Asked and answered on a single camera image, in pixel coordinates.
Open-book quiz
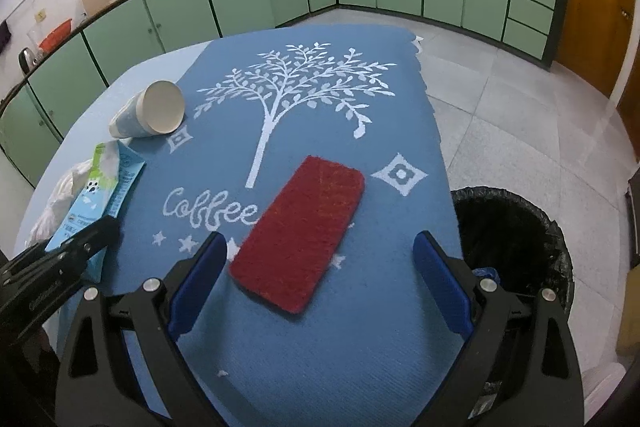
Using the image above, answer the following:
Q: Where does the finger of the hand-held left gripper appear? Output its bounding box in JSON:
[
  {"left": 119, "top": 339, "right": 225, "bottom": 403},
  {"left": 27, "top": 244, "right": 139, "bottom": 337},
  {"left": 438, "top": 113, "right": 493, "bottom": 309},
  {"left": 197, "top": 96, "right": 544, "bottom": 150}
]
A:
[
  {"left": 0, "top": 243, "right": 52, "bottom": 275},
  {"left": 0, "top": 215, "right": 122, "bottom": 304}
]

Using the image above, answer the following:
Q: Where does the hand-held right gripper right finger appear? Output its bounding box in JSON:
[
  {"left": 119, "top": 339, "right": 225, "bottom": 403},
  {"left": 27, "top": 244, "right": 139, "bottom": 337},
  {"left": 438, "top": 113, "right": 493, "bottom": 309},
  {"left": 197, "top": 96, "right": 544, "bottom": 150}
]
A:
[{"left": 412, "top": 229, "right": 586, "bottom": 427}]

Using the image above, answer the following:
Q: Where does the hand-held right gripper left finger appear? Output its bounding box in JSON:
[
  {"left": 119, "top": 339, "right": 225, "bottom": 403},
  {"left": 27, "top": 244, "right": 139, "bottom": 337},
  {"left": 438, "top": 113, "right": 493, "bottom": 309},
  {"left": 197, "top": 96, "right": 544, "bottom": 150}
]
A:
[{"left": 54, "top": 231, "right": 228, "bottom": 427}]

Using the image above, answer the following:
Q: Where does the black lined trash bin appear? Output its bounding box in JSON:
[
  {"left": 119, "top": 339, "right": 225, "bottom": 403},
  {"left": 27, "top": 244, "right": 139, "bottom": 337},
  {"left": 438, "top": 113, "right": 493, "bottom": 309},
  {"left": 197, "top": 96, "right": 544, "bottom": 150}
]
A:
[{"left": 450, "top": 186, "right": 576, "bottom": 408}]

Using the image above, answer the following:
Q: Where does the blue milk carton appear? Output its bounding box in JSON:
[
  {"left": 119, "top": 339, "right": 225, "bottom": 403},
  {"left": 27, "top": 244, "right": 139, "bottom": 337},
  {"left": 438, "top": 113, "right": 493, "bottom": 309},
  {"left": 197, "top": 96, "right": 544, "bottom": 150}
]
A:
[{"left": 45, "top": 142, "right": 147, "bottom": 283}]

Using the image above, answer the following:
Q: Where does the red scouring pad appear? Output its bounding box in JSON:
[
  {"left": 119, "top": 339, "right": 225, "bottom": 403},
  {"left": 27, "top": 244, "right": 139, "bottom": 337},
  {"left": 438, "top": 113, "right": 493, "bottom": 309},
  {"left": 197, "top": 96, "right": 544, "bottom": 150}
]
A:
[{"left": 228, "top": 154, "right": 366, "bottom": 315}]

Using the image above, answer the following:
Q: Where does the white crumpled tissue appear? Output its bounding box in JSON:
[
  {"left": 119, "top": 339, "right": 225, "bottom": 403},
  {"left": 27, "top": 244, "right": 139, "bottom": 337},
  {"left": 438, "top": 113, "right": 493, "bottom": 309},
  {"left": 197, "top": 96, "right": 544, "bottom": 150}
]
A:
[{"left": 27, "top": 159, "right": 96, "bottom": 243}]

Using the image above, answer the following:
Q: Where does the blue printed mat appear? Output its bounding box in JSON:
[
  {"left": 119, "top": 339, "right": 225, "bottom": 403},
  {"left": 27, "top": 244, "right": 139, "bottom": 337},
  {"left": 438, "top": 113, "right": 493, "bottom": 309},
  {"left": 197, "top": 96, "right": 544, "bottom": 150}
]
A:
[{"left": 57, "top": 25, "right": 476, "bottom": 427}]

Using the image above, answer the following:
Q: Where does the blue paper cup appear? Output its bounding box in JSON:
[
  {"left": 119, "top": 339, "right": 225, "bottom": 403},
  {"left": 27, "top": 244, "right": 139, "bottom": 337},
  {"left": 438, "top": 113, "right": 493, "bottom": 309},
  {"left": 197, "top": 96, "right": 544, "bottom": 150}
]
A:
[{"left": 109, "top": 80, "right": 186, "bottom": 140}]

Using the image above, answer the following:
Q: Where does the red plastic basket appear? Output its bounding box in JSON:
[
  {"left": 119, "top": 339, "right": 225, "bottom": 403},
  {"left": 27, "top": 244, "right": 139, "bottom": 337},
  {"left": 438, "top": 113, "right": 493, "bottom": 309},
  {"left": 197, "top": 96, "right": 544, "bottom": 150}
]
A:
[{"left": 39, "top": 19, "right": 75, "bottom": 50}]

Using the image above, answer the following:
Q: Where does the wooden door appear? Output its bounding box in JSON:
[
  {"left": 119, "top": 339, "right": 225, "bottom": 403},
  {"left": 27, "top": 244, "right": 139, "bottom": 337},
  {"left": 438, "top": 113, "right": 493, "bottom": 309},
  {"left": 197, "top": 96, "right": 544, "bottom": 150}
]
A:
[
  {"left": 616, "top": 0, "right": 640, "bottom": 142},
  {"left": 555, "top": 0, "right": 640, "bottom": 100}
]

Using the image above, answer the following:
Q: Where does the metal wall rail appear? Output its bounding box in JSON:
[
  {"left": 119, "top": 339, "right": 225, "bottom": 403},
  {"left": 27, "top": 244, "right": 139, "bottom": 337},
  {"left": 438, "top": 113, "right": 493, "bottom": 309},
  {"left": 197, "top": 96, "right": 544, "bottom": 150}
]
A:
[{"left": 7, "top": 0, "right": 41, "bottom": 25}]

